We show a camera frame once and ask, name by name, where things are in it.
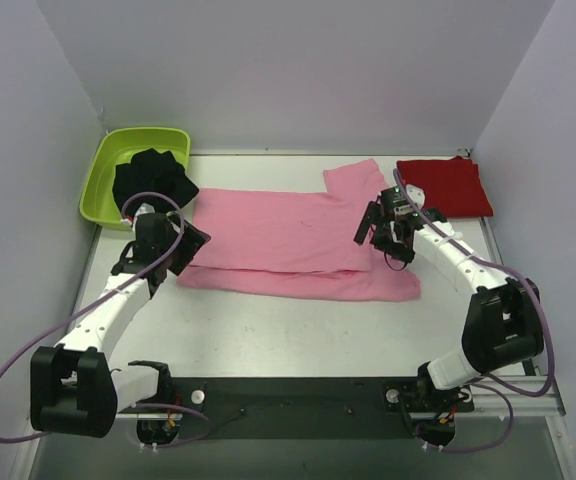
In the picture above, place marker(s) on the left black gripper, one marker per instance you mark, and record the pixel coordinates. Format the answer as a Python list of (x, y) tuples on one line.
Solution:
[(188, 245)]

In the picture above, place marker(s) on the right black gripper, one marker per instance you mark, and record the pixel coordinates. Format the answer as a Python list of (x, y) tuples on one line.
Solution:
[(375, 226)]

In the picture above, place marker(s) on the pink t shirt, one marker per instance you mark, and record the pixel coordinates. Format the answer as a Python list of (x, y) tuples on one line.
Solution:
[(296, 245)]

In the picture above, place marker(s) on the red t shirt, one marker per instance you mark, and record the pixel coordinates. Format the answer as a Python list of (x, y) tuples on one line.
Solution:
[(453, 186)]

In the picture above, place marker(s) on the green plastic basin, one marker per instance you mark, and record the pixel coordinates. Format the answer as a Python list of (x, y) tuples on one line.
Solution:
[(97, 203)]

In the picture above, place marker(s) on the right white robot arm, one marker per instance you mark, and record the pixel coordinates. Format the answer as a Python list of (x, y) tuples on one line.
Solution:
[(504, 324)]

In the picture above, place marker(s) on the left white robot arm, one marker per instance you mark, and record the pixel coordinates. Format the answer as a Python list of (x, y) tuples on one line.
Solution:
[(73, 388)]

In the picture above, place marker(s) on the black t shirt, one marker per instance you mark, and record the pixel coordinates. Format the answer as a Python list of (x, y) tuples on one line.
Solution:
[(152, 171)]

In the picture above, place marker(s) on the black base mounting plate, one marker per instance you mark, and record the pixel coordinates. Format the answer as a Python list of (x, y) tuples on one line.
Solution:
[(306, 408)]

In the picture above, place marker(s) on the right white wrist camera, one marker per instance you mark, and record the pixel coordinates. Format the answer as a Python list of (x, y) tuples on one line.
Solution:
[(416, 195)]

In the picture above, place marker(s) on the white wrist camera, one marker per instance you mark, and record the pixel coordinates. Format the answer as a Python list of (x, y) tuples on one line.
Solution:
[(416, 195), (130, 219)]

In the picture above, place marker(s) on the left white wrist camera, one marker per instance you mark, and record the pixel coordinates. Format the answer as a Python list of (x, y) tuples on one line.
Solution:
[(130, 219)]

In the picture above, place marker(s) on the aluminium extrusion rail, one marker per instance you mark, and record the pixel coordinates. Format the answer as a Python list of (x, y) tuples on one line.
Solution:
[(490, 399)]

